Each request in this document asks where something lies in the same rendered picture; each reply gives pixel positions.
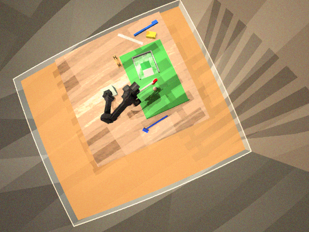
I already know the yellow rectangular block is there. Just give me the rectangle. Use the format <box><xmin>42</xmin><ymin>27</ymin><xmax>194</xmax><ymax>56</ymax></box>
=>
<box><xmin>146</xmin><ymin>31</ymin><xmax>156</xmax><ymax>39</ymax></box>

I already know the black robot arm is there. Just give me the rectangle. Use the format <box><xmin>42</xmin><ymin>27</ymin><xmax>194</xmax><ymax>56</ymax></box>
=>
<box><xmin>100</xmin><ymin>81</ymin><xmax>140</xmax><ymax>124</ymax></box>

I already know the green putting mat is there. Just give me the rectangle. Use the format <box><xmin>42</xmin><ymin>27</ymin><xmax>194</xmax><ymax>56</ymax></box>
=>
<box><xmin>119</xmin><ymin>39</ymin><xmax>188</xmax><ymax>118</ymax></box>

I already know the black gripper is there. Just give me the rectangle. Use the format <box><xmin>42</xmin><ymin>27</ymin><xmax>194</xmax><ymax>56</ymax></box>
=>
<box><xmin>123</xmin><ymin>85</ymin><xmax>141</xmax><ymax>106</ymax></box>

